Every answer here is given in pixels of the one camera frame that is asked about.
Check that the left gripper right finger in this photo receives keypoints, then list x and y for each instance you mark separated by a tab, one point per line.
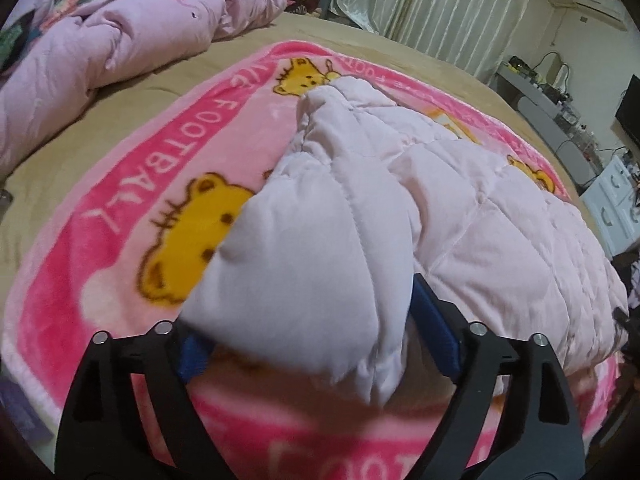
511	416

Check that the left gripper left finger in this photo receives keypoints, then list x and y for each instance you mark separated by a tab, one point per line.
101	433

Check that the pink quilted jacket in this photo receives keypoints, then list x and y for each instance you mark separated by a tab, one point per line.
316	274

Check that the pink cartoon fleece blanket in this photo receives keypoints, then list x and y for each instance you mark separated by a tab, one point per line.
85	225

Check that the white drawer cabinet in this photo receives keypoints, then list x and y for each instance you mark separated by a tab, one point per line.
613	202

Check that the metal bed clip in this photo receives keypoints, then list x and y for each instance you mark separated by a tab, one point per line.
5	199

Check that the grey desk with clutter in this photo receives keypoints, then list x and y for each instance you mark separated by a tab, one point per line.
544	117

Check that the black television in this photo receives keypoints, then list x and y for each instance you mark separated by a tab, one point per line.
628	112

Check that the tan bed sheet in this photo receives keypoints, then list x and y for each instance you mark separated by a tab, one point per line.
196	238

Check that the pink flamingo comforter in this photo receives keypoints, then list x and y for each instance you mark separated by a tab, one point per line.
104	42

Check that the striped satin curtain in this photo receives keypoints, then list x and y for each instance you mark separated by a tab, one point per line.
469	34

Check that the white air conditioner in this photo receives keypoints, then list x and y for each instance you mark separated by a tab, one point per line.
611	12

